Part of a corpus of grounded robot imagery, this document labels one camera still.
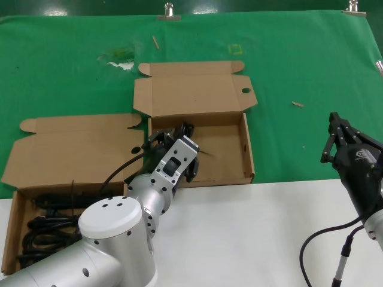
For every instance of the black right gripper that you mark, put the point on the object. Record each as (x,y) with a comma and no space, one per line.
(362,179)

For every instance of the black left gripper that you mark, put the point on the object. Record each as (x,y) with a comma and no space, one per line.
(155,155)

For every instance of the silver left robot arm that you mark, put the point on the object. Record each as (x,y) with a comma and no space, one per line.
(104,224)

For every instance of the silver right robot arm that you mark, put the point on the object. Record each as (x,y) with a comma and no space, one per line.
(377,230)

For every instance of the empty open cardboard box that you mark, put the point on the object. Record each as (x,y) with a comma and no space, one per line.
(215,89)

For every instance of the small wood chip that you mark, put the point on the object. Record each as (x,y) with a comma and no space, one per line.
(297,104)

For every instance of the thin pale sticks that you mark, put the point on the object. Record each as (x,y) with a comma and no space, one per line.
(380,66)

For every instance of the small wooden stick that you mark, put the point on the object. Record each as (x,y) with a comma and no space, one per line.
(155,42)

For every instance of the silver binder clip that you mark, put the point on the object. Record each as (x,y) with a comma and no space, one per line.
(169,16)
(354,12)

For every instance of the green table cloth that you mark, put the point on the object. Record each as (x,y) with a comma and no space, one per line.
(60,74)

